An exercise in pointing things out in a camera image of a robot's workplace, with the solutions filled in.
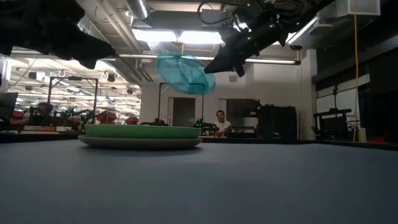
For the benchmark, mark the black cabinet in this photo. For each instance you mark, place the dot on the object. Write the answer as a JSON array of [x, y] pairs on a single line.
[[276, 123]]

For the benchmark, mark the black rig frame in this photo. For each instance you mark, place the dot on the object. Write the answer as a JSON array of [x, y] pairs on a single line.
[[94, 99]]

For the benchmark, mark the large cream plastic plate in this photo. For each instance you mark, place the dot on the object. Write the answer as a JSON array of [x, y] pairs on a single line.
[[140, 143]]

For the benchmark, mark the black stand with perforated tray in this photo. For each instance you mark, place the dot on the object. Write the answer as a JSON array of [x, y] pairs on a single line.
[[334, 127]]

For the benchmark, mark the large green plastic plate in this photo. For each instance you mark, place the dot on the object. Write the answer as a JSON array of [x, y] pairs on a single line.
[[140, 132]]

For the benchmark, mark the person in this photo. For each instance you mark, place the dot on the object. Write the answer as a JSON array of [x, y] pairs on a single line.
[[40, 116], [222, 126]]

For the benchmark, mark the blue-grey table mat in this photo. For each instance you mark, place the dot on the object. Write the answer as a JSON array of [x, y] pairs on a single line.
[[199, 186]]

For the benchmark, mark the silver ceiling duct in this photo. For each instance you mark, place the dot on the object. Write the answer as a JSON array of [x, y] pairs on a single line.
[[138, 7]]

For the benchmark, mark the long ceiling light tube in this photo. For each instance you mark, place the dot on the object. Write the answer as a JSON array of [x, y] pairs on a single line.
[[273, 61]]

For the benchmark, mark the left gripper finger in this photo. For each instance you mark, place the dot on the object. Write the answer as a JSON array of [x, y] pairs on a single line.
[[77, 59], [93, 46]]

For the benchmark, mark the white ceiling air unit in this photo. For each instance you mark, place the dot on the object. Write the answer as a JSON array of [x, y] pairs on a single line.
[[357, 7]]

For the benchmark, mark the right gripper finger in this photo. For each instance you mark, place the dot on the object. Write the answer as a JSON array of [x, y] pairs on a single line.
[[227, 59], [244, 65]]

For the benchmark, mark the white cup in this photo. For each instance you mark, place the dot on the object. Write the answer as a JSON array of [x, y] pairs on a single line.
[[362, 135]]

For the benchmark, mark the transparent blue plastic plate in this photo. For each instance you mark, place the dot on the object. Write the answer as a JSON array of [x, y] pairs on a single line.
[[183, 76]]

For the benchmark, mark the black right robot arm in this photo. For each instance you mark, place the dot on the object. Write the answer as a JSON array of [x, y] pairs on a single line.
[[304, 9]]

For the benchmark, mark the dark doorway door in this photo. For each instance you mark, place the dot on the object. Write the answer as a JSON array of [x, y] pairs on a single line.
[[183, 112]]

